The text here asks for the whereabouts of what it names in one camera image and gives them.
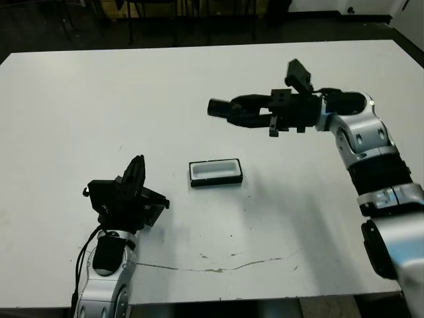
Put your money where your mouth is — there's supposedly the black box lid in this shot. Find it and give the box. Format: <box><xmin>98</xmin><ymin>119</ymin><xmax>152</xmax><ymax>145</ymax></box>
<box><xmin>142</xmin><ymin>198</ymin><xmax>166</xmax><ymax>228</ymax></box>

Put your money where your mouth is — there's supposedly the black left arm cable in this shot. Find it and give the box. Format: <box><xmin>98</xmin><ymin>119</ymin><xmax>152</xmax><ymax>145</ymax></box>
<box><xmin>71</xmin><ymin>225</ymin><xmax>103</xmax><ymax>299</ymax></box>

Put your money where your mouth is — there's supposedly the black trash bin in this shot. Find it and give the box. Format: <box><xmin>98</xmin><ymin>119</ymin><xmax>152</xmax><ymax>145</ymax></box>
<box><xmin>266</xmin><ymin>0</ymin><xmax>293</xmax><ymax>26</ymax></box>

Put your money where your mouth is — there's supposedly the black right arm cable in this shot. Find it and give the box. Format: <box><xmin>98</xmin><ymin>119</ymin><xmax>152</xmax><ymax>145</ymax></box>
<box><xmin>313</xmin><ymin>86</ymin><xmax>345</xmax><ymax>100</ymax></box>

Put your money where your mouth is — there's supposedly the white door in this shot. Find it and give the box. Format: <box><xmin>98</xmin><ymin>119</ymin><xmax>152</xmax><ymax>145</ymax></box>
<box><xmin>390</xmin><ymin>0</ymin><xmax>424</xmax><ymax>29</ymax></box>

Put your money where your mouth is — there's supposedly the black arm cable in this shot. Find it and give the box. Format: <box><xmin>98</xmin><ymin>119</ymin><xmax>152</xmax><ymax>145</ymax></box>
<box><xmin>71</xmin><ymin>225</ymin><xmax>103</xmax><ymax>299</ymax></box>
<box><xmin>313</xmin><ymin>86</ymin><xmax>345</xmax><ymax>100</ymax></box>

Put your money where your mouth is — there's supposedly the black box with white insert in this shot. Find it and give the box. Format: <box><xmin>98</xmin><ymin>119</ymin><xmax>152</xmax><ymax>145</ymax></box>
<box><xmin>189</xmin><ymin>158</ymin><xmax>245</xmax><ymax>189</ymax></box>

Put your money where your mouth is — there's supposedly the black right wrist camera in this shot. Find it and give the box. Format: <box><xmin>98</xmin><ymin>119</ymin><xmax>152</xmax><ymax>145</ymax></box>
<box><xmin>284</xmin><ymin>58</ymin><xmax>314</xmax><ymax>95</ymax></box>

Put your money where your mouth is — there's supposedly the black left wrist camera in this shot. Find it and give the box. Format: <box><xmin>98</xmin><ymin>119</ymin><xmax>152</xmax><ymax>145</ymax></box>
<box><xmin>82</xmin><ymin>180</ymin><xmax>127</xmax><ymax>218</ymax></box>

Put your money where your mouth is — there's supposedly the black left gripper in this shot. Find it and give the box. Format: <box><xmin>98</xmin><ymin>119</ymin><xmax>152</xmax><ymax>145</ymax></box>
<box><xmin>97</xmin><ymin>154</ymin><xmax>170</xmax><ymax>233</ymax></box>

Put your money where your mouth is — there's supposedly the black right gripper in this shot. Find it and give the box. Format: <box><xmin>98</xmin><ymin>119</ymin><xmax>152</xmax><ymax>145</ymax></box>
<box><xmin>227</xmin><ymin>88</ymin><xmax>324</xmax><ymax>138</ymax></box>

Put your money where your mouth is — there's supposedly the black mesh chair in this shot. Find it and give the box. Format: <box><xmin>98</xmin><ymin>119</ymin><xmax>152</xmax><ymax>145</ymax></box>
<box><xmin>127</xmin><ymin>0</ymin><xmax>180</xmax><ymax>47</ymax></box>

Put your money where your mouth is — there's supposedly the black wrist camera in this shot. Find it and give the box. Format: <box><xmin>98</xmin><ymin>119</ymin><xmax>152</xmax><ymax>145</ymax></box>
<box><xmin>284</xmin><ymin>58</ymin><xmax>314</xmax><ymax>95</ymax></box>
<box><xmin>82</xmin><ymin>180</ymin><xmax>127</xmax><ymax>218</ymax></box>

